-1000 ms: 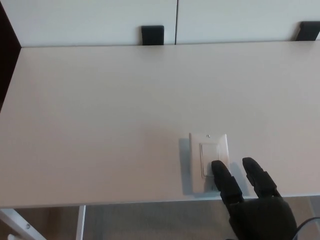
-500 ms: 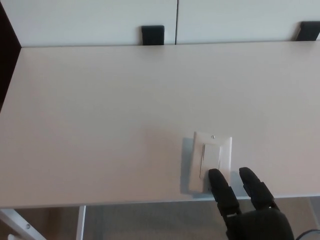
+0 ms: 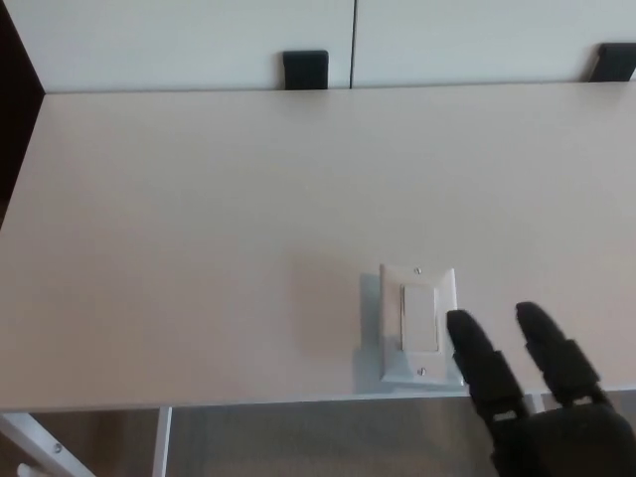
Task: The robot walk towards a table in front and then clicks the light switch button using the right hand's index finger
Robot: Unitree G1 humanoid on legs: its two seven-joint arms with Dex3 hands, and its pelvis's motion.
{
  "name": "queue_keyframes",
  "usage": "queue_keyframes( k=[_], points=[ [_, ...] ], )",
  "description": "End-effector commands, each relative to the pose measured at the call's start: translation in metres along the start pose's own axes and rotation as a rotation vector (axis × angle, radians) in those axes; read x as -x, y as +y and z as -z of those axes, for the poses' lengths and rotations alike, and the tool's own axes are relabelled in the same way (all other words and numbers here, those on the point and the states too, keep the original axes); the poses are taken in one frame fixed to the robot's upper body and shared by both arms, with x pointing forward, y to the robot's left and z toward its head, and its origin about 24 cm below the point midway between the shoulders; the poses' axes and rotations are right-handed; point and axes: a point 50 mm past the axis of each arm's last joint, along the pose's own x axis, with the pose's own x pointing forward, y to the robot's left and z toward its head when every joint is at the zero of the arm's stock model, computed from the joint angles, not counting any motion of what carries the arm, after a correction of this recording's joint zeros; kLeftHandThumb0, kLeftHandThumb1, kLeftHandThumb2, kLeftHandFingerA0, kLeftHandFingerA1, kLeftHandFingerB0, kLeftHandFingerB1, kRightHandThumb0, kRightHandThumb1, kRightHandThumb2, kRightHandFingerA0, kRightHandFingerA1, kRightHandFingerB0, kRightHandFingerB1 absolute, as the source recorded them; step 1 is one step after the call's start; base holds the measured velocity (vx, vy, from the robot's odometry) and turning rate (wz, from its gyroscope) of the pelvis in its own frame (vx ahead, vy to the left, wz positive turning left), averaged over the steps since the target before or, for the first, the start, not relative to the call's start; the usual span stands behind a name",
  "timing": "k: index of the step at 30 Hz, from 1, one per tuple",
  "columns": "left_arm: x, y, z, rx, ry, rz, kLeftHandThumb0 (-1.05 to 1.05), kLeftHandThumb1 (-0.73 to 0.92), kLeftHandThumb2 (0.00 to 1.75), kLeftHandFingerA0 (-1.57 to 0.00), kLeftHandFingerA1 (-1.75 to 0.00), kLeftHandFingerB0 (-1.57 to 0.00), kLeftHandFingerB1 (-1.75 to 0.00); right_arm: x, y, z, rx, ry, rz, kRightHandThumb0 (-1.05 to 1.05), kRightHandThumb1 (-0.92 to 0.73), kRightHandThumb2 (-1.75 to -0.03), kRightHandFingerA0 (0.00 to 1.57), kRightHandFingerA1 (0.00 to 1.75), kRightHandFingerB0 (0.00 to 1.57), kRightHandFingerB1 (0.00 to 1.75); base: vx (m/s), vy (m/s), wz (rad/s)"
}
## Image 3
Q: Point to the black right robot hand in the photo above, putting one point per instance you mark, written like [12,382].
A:
[561,442]

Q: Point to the white rocker light switch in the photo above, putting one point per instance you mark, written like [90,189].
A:
[420,318]

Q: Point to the white cabinet door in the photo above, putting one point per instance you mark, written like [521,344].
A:
[174,40]
[472,40]

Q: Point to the white table leg frame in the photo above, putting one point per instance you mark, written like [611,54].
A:
[534,401]
[162,442]

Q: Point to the right black bracket clip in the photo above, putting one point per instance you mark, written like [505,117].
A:
[614,62]

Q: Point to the black bracket clip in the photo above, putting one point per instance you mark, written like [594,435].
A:
[305,69]
[614,62]

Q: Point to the left black bracket clip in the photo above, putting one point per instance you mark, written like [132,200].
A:
[305,69]

